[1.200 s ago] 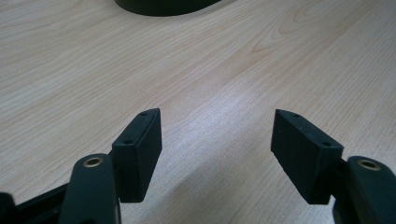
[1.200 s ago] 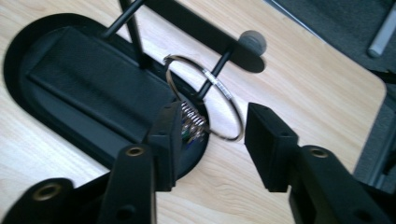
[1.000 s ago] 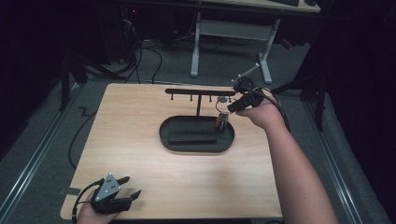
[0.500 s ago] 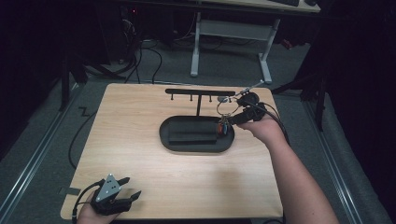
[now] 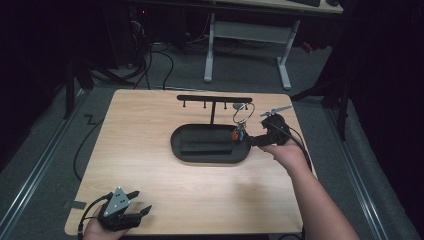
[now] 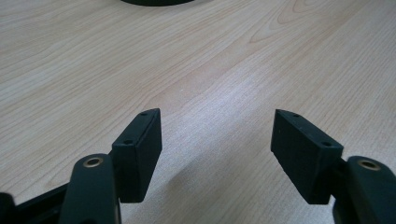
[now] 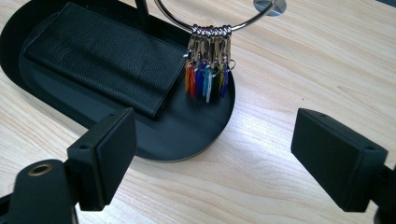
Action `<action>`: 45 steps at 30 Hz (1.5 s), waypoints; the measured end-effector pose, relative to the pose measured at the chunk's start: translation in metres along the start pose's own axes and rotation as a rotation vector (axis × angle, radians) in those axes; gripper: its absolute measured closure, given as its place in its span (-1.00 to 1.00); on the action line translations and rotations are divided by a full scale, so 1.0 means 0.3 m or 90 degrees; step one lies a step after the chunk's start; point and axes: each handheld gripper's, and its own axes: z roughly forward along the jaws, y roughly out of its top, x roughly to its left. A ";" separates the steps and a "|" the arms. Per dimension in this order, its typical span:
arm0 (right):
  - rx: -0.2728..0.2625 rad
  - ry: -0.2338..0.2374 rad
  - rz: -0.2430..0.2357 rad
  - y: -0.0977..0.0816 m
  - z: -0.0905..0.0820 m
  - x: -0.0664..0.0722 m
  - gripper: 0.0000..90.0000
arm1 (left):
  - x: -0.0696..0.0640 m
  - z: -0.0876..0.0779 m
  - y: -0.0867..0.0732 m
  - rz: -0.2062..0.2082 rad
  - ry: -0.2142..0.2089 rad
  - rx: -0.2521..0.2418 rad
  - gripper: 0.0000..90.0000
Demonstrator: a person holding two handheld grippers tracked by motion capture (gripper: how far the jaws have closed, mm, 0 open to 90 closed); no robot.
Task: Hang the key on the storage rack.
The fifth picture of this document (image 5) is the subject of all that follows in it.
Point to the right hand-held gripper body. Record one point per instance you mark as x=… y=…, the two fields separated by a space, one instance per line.
x=276 y=131

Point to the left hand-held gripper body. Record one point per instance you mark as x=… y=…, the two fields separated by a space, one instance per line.
x=116 y=216

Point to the key bunch with coloured tags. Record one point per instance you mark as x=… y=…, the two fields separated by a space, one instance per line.
x=239 y=133

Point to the black wallet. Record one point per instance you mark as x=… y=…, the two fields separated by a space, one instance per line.
x=206 y=141

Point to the black key stand with tray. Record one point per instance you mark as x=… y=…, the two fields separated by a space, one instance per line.
x=200 y=158

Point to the person's left hand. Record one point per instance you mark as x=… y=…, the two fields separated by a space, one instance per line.
x=95 y=233

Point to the person's right hand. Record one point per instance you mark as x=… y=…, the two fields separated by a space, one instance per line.
x=290 y=156

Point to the grey round table grommet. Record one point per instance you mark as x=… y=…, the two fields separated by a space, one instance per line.
x=237 y=106

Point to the grey tape strip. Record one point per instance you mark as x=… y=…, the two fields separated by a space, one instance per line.
x=75 y=204

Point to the black metal stand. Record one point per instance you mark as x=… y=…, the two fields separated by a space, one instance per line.
x=70 y=90
x=340 y=103

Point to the white-framed desk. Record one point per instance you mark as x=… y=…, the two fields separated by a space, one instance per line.
x=248 y=32

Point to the black keyboard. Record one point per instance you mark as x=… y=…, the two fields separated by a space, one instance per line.
x=305 y=2

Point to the black computer mouse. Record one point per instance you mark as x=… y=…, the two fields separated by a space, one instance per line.
x=332 y=2

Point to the dark computer tower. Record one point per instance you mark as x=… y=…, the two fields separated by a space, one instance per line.
x=137 y=36

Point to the metal floor rail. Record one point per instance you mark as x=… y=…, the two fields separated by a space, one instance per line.
x=36 y=166
x=356 y=173

